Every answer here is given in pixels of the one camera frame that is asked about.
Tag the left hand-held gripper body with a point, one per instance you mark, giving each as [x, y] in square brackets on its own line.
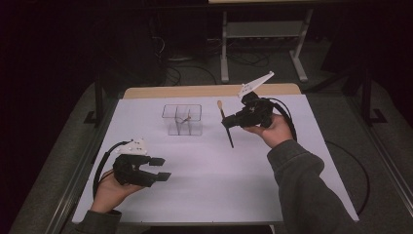
[130, 170]

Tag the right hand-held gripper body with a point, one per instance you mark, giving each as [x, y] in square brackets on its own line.
[256, 110]

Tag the round-head makeup brush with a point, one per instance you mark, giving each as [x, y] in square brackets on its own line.
[219, 104]

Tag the clear plastic organizer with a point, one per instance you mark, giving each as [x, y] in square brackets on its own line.
[181, 130]

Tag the slim makeup brush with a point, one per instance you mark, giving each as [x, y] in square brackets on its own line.
[185, 120]

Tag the person's right hand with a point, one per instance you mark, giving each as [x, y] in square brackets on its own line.
[276, 131]

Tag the person's left hand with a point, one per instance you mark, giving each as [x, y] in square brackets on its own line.
[108, 195]

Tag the wooden table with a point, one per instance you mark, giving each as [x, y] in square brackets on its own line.
[195, 91]

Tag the black metal stand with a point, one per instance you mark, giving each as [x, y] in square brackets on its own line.
[367, 97]
[99, 100]

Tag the white desk frame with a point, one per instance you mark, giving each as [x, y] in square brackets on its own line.
[224, 65]

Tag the metal rail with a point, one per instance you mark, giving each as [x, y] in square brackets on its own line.
[69, 198]
[386, 156]

